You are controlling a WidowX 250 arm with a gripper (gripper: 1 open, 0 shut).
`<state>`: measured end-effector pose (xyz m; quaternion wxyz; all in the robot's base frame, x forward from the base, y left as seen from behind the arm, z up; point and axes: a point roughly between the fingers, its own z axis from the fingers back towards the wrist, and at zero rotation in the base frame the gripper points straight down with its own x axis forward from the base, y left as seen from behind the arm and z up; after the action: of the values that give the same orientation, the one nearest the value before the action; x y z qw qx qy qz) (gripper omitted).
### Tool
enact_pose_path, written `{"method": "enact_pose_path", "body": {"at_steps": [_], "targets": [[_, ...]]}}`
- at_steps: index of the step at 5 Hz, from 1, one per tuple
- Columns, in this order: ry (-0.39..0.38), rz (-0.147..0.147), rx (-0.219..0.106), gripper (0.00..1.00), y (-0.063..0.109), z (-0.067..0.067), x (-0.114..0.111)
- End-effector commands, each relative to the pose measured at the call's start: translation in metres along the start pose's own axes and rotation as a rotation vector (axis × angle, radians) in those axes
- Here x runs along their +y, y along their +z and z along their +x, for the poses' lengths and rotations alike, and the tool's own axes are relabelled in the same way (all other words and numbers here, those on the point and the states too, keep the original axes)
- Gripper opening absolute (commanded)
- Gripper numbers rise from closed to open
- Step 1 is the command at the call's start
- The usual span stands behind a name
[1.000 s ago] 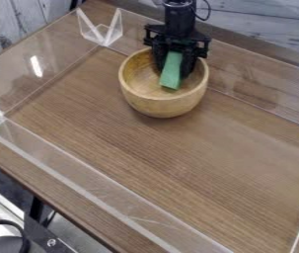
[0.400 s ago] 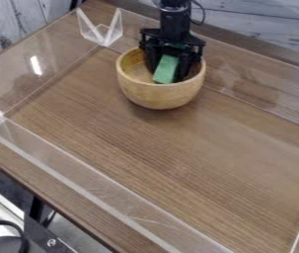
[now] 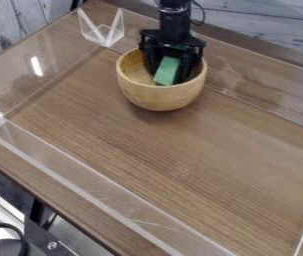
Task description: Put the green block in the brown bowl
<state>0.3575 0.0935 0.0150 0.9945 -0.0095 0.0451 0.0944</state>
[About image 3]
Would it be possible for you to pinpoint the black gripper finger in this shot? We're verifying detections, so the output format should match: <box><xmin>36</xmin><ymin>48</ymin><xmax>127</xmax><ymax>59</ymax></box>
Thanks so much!
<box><xmin>175</xmin><ymin>52</ymin><xmax>192</xmax><ymax>84</ymax></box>
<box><xmin>144</xmin><ymin>47</ymin><xmax>163</xmax><ymax>74</ymax></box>

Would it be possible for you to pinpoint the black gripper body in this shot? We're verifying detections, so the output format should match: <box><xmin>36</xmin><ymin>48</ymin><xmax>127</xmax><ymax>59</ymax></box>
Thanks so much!
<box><xmin>139</xmin><ymin>29</ymin><xmax>206</xmax><ymax>62</ymax></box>

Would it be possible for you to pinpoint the green rectangular block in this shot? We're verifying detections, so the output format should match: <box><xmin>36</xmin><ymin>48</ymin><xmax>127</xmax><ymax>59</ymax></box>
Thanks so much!
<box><xmin>151</xmin><ymin>31</ymin><xmax>199</xmax><ymax>87</ymax></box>

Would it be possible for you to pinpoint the brown wooden bowl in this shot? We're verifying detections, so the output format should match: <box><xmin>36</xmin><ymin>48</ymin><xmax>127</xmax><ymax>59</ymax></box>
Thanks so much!
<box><xmin>115</xmin><ymin>48</ymin><xmax>207</xmax><ymax>111</ymax></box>

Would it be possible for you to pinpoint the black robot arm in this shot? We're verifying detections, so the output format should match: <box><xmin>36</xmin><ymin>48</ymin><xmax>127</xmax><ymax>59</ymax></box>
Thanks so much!
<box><xmin>139</xmin><ymin>0</ymin><xmax>206</xmax><ymax>86</ymax></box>

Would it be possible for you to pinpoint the clear acrylic front barrier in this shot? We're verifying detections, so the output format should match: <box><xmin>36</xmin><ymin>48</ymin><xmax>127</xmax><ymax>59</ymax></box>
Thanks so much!
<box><xmin>0</xmin><ymin>96</ymin><xmax>238</xmax><ymax>256</ymax></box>

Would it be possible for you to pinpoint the black table leg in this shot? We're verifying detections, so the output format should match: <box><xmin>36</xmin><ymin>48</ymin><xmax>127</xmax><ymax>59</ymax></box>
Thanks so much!
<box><xmin>29</xmin><ymin>199</ymin><xmax>45</xmax><ymax>225</ymax></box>

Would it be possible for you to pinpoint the clear acrylic corner bracket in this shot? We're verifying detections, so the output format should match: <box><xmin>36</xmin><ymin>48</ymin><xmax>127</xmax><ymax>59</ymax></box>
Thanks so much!
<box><xmin>77</xmin><ymin>8</ymin><xmax>124</xmax><ymax>48</ymax></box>

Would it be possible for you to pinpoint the black metal base plate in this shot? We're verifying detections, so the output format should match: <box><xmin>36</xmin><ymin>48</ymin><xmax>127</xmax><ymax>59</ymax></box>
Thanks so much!
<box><xmin>0</xmin><ymin>226</ymin><xmax>80</xmax><ymax>256</ymax></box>

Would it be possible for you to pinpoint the black cable loop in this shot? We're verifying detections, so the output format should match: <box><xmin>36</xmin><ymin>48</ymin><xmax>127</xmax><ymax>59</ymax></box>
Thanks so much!
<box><xmin>0</xmin><ymin>222</ymin><xmax>31</xmax><ymax>256</ymax></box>

